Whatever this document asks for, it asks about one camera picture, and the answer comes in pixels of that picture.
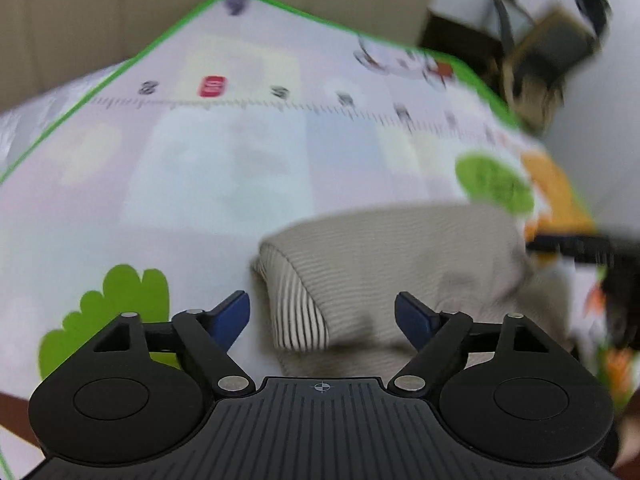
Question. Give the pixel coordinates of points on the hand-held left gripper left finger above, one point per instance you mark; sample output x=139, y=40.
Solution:
x=227, y=317

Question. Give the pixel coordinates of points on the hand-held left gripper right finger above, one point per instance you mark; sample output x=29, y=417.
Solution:
x=415, y=317

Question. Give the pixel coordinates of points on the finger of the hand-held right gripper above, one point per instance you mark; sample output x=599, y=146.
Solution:
x=565, y=246

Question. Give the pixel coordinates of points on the beige striped knit garment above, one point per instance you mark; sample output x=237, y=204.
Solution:
x=400, y=250

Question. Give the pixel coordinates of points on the cartoon printed play mat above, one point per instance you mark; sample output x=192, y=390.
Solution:
x=200, y=170

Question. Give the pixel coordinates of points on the beige office chair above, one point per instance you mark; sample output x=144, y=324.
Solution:
x=547, y=55

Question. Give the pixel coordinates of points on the white desk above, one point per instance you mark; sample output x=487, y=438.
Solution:
x=460, y=5

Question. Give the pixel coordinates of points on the white quilted bedsheet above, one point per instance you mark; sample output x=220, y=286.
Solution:
x=30, y=125

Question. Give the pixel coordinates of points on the beige padded headboard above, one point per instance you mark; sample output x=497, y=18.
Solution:
x=125, y=0

